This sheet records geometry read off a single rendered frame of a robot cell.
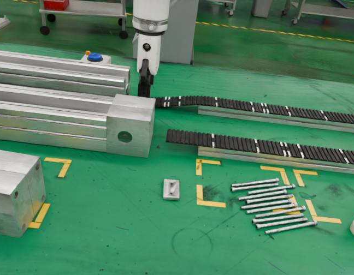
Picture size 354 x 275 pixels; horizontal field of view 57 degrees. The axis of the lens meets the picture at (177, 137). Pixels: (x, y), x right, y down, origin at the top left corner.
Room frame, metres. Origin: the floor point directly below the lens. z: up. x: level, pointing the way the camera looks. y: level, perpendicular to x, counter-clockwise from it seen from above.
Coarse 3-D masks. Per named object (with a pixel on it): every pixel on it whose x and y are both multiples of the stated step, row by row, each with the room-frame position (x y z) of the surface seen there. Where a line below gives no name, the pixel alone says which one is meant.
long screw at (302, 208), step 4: (296, 208) 0.45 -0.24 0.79; (300, 208) 0.45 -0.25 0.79; (304, 208) 0.45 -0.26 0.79; (272, 212) 0.43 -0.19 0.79; (276, 212) 0.44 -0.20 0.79; (280, 212) 0.44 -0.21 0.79; (284, 212) 0.44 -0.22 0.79; (288, 212) 0.44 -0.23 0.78; (256, 216) 0.42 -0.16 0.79; (260, 216) 0.42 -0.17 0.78; (264, 216) 0.42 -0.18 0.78
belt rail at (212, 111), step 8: (200, 112) 0.78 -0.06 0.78; (208, 112) 0.78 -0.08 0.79; (216, 112) 0.78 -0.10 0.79; (224, 112) 0.79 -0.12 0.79; (232, 112) 0.79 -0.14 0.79; (240, 112) 0.78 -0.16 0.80; (248, 112) 0.78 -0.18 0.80; (256, 112) 0.78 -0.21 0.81; (256, 120) 0.78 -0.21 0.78; (264, 120) 0.78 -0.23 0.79; (272, 120) 0.78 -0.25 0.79; (280, 120) 0.78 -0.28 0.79; (288, 120) 0.79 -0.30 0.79; (296, 120) 0.79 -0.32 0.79; (304, 120) 0.78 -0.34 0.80; (312, 120) 0.78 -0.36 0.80; (320, 120) 0.78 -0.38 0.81; (320, 128) 0.78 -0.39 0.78; (328, 128) 0.79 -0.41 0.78; (336, 128) 0.79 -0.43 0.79; (344, 128) 0.79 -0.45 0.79; (352, 128) 0.79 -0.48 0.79
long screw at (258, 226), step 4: (288, 220) 0.42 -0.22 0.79; (292, 220) 0.42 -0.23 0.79; (296, 220) 0.42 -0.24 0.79; (300, 220) 0.42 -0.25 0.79; (304, 220) 0.43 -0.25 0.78; (256, 224) 0.40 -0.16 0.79; (264, 224) 0.40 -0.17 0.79; (268, 224) 0.40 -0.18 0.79; (272, 224) 0.40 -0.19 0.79; (276, 224) 0.41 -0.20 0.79; (280, 224) 0.41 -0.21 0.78; (256, 228) 0.39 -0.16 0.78; (260, 228) 0.39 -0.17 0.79
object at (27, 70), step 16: (0, 64) 0.74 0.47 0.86; (16, 64) 0.76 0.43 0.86; (32, 64) 0.81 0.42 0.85; (48, 64) 0.81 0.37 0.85; (64, 64) 0.81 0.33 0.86; (80, 64) 0.81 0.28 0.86; (96, 64) 0.82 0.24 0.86; (112, 64) 0.84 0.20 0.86; (0, 80) 0.74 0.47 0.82; (16, 80) 0.74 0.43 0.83; (32, 80) 0.74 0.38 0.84; (48, 80) 0.74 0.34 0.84; (64, 80) 0.75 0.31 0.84; (80, 80) 0.74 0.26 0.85; (96, 80) 0.74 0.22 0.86; (112, 80) 0.74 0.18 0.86; (128, 80) 0.82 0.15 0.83; (112, 96) 0.75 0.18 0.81
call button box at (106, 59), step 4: (84, 56) 0.93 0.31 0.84; (104, 56) 0.95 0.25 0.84; (108, 56) 0.95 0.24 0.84; (80, 60) 0.90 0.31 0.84; (84, 60) 0.90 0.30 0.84; (88, 60) 0.90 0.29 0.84; (92, 60) 0.90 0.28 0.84; (96, 60) 0.91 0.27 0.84; (100, 60) 0.91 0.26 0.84; (104, 60) 0.92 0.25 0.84; (108, 60) 0.93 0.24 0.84
